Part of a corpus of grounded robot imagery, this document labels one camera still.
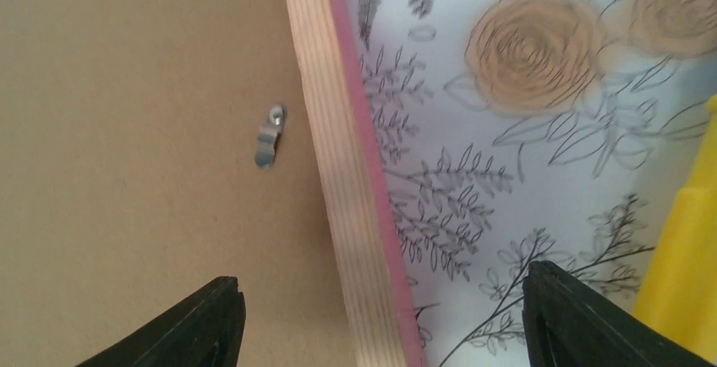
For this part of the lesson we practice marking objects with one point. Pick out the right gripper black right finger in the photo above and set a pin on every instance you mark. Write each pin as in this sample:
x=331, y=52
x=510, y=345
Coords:
x=567, y=323

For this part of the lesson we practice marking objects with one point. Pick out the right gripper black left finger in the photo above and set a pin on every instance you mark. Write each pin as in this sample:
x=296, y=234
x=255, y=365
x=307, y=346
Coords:
x=204, y=329

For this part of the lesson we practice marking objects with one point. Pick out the yellow handled screwdriver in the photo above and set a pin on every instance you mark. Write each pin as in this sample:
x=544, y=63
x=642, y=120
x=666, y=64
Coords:
x=678, y=296

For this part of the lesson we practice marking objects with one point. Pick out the pink wooden photo frame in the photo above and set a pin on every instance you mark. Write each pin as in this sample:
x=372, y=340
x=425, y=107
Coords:
x=149, y=146

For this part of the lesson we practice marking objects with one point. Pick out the floral patterned table mat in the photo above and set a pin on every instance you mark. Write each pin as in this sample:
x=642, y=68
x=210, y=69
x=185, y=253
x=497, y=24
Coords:
x=518, y=130

